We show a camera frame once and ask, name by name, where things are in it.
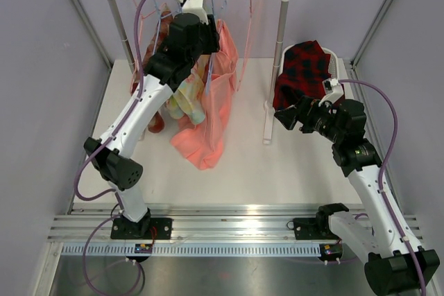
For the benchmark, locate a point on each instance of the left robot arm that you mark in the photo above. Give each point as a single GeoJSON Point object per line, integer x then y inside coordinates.
{"type": "Point", "coordinates": [187, 40]}

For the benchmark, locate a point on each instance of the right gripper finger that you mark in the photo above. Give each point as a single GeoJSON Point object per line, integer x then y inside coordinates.
{"type": "Point", "coordinates": [289, 122]}
{"type": "Point", "coordinates": [287, 113]}

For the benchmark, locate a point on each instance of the aluminium mounting rail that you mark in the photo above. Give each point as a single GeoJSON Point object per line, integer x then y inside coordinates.
{"type": "Point", "coordinates": [236, 223]}

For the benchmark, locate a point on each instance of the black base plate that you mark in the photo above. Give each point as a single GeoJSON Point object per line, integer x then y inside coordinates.
{"type": "Point", "coordinates": [305, 228]}
{"type": "Point", "coordinates": [159, 228]}

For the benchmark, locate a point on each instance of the red plaid skirt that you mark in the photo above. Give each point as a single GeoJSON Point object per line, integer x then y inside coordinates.
{"type": "Point", "coordinates": [305, 67]}

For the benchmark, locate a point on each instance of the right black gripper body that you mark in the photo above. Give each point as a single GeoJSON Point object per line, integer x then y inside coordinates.
{"type": "Point", "coordinates": [318, 120]}

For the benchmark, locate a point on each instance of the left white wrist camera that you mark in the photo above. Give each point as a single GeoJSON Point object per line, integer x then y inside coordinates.
{"type": "Point", "coordinates": [195, 7]}

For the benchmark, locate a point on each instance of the floral pastel garment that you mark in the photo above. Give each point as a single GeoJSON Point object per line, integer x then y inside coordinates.
{"type": "Point", "coordinates": [185, 101]}

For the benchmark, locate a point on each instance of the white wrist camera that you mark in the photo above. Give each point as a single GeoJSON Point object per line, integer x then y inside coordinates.
{"type": "Point", "coordinates": [333, 92]}
{"type": "Point", "coordinates": [195, 7]}

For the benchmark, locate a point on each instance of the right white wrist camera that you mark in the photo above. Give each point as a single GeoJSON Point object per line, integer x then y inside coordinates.
{"type": "Point", "coordinates": [333, 92]}

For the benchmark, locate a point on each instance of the salmon pink skirt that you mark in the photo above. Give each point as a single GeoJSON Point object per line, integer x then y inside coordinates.
{"type": "Point", "coordinates": [203, 144]}

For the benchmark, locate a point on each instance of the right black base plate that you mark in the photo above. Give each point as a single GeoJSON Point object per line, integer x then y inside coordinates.
{"type": "Point", "coordinates": [305, 228]}

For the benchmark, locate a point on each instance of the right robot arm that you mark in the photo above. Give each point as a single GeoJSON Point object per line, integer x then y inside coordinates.
{"type": "Point", "coordinates": [394, 259]}

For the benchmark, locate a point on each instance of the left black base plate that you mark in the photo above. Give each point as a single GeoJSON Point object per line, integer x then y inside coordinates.
{"type": "Point", "coordinates": [159, 228]}

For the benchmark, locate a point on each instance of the brown plaid garment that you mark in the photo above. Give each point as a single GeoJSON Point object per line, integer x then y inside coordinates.
{"type": "Point", "coordinates": [156, 124]}

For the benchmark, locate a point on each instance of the white slotted cable duct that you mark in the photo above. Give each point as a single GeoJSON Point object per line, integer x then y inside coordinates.
{"type": "Point", "coordinates": [193, 249]}

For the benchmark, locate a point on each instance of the pink wire hanger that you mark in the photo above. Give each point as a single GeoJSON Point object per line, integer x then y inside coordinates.
{"type": "Point", "coordinates": [255, 12]}
{"type": "Point", "coordinates": [139, 19]}

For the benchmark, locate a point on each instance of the white plastic basket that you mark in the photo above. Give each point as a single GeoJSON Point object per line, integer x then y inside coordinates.
{"type": "Point", "coordinates": [333, 67]}

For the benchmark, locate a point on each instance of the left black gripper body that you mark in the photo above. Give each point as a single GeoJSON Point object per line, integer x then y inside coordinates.
{"type": "Point", "coordinates": [208, 42]}

